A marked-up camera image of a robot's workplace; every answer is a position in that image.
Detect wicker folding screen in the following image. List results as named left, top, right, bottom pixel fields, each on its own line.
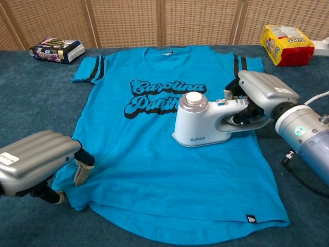
left=0, top=0, right=329, bottom=51

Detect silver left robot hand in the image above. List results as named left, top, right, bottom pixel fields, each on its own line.
left=0, top=130, right=95, bottom=205

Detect white power strip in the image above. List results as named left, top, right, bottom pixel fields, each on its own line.
left=313, top=37, right=329, bottom=57

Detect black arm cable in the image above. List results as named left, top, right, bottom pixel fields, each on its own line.
left=280, top=150, right=329, bottom=199

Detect yellow red snack bag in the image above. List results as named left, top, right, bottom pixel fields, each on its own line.
left=260, top=25, right=315, bottom=67

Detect black wrapped snack pack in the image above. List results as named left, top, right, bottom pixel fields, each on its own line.
left=29, top=37, right=86, bottom=65

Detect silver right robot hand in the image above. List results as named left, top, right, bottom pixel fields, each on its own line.
left=223, top=69, right=300, bottom=127

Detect dark teal table cloth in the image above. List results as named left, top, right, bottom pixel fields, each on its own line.
left=0, top=45, right=329, bottom=247

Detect white power cord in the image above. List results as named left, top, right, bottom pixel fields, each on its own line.
left=304, top=90, right=329, bottom=105

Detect white handheld garment steamer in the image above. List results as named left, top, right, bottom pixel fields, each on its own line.
left=171, top=92, right=270, bottom=148

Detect blue Carolina Panthers t-shirt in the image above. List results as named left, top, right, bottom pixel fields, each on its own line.
left=51, top=45, right=291, bottom=245

